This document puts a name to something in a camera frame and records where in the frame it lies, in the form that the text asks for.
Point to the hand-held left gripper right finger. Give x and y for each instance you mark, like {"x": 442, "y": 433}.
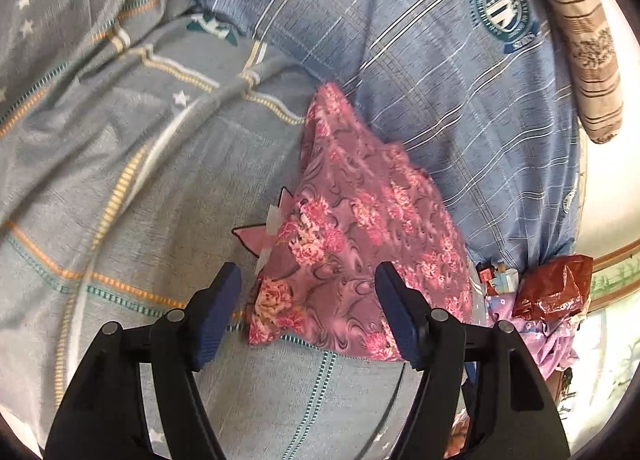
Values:
{"x": 396, "y": 311}

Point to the purple printed cloth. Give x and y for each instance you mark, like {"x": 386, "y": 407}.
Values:
{"x": 545, "y": 345}

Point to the pink floral shirt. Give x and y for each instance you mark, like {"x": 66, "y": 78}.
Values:
{"x": 350, "y": 220}

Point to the beige striped pillow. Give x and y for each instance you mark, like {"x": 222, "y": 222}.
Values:
{"x": 585, "y": 39}

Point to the red-brown plastic bag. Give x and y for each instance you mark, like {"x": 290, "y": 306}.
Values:
{"x": 555, "y": 285}

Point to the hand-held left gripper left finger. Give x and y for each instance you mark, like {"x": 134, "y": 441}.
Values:
{"x": 217, "y": 311}

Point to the grey star print bedsheet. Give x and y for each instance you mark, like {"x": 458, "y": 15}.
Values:
{"x": 125, "y": 190}

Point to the small red box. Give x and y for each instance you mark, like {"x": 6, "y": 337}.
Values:
{"x": 487, "y": 272}

